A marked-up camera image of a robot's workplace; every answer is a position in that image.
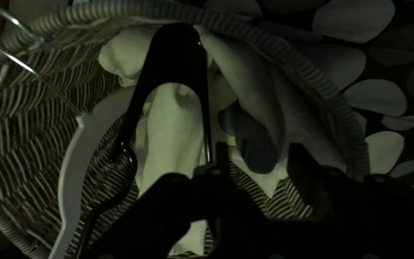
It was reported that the white cloth in basket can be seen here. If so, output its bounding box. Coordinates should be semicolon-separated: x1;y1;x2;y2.
85;24;342;259

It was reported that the black dotted bedspread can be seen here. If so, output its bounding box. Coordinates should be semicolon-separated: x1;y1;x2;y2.
201;0;414;190

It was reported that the woven grey basket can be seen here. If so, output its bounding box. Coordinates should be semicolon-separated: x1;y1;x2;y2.
0;0;369;259

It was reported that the white clothes hanger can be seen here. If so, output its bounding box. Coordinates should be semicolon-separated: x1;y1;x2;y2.
47;87;133;259

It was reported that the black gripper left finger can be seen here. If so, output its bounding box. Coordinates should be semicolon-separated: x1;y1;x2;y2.
79;171;264;259

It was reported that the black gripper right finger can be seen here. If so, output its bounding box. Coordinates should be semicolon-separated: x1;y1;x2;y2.
287;142;414;259

